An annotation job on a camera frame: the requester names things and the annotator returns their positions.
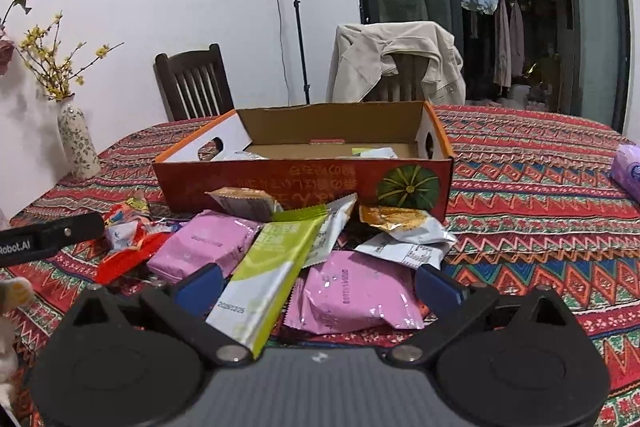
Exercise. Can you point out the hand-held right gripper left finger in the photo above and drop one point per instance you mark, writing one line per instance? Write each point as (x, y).
(200, 287)

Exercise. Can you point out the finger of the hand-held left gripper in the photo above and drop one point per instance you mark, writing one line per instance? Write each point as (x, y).
(80, 227)

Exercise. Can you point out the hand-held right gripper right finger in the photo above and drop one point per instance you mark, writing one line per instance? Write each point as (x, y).
(437, 289)

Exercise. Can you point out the white printed snack packet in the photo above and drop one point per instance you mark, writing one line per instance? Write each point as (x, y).
(405, 252)

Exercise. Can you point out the long green white snack packet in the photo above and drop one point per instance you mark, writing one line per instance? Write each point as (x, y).
(265, 272)

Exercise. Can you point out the white brown snack packet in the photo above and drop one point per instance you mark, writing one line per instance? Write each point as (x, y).
(245, 155)

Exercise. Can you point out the wide green white snack packet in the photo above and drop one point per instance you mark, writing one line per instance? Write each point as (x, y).
(372, 152)

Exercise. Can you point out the orange cardboard box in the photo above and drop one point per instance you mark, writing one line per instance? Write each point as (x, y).
(325, 122)

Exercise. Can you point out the silver orange snack packet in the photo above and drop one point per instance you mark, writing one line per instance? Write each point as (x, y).
(405, 222)

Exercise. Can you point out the floral ceramic vase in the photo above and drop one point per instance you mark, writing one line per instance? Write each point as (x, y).
(75, 142)

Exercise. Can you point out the white orange snack packet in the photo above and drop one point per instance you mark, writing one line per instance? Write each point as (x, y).
(240, 202)

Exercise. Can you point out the small silver white snack packet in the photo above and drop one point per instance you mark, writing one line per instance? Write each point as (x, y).
(335, 227)

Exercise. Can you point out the yellow flower branches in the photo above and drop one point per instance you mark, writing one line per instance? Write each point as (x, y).
(59, 93)

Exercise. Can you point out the dark wooden chair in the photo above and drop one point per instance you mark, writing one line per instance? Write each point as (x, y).
(190, 59)

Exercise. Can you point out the white plant pot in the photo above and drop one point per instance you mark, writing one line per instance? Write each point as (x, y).
(520, 94)

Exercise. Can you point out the wooden chair with jacket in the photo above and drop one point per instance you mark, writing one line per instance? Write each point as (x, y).
(405, 79)

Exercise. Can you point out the purple tissue pack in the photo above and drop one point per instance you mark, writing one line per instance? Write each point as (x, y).
(627, 169)

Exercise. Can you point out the beige jacket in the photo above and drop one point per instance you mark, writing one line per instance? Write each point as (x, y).
(360, 57)

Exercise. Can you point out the beige hanging garment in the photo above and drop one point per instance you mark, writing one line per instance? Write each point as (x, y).
(501, 42)
(517, 34)

